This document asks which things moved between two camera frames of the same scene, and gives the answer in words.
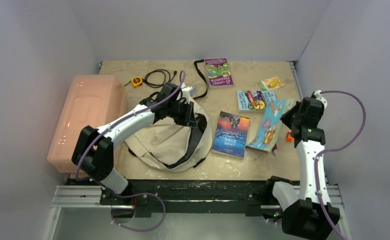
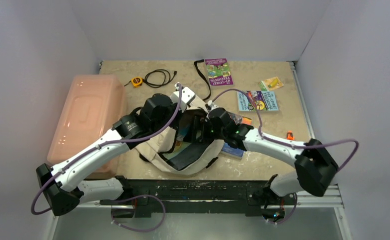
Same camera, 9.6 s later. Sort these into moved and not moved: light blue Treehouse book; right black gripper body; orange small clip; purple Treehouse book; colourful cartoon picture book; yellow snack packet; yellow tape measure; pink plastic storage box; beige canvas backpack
Moved: right black gripper body; beige canvas backpack; colourful cartoon picture book
Not moved: purple Treehouse book; pink plastic storage box; yellow tape measure; light blue Treehouse book; yellow snack packet; orange small clip
